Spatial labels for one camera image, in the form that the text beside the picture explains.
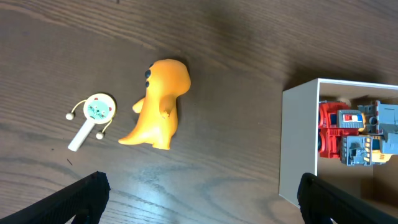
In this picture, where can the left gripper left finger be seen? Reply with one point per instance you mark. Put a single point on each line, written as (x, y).
(81, 202)

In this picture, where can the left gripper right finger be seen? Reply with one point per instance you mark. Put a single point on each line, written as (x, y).
(323, 203)

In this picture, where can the red toy car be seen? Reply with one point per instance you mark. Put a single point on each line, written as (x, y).
(339, 135)

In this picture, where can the yellow grey dump truck toy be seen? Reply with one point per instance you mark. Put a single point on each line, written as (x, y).
(380, 122)

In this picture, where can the small rattle drum toy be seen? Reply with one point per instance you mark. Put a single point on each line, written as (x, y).
(99, 108)

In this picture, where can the orange dinosaur toy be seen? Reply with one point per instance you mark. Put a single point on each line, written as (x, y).
(166, 80)

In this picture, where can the white cardboard box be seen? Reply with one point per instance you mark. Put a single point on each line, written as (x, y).
(376, 184)

